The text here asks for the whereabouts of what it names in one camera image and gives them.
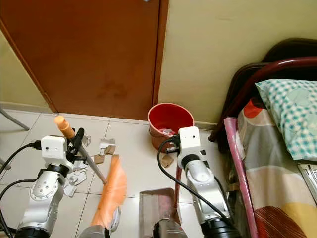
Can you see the colourful patterned bed sheet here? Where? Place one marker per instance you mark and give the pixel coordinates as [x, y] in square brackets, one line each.
[272, 188]

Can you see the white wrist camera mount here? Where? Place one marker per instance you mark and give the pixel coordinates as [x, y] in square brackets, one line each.
[54, 148]
[190, 140]

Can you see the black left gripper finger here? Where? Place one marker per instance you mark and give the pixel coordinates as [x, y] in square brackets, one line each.
[79, 140]

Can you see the orange bristle broom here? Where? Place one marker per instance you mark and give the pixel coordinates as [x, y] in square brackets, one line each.
[114, 188]

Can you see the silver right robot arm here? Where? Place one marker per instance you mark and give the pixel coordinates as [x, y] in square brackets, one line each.
[203, 191]

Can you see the teal checked pillow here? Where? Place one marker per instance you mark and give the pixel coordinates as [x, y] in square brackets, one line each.
[290, 114]

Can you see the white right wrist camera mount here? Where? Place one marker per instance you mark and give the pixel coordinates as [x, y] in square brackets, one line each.
[190, 140]

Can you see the crumpled white rubbish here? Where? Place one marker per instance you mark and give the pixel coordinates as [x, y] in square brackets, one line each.
[167, 132]

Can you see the brown wooden door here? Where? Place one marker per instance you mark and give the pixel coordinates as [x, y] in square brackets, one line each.
[89, 54]

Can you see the brown cardboard scrap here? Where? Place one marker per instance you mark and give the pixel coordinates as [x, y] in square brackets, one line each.
[167, 160]

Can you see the dark red bed headboard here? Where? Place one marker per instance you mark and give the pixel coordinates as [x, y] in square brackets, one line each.
[247, 79]

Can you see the pink bed side rail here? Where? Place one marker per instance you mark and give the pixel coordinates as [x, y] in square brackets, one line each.
[237, 158]

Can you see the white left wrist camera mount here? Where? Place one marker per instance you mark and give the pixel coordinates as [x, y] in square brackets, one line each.
[54, 148]

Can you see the grey metal chair leg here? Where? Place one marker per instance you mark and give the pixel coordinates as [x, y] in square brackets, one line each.
[11, 119]

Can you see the red plastic bucket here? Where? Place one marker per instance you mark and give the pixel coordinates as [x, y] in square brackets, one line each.
[158, 144]

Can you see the torn white paper scraps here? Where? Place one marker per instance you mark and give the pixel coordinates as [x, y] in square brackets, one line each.
[74, 181]

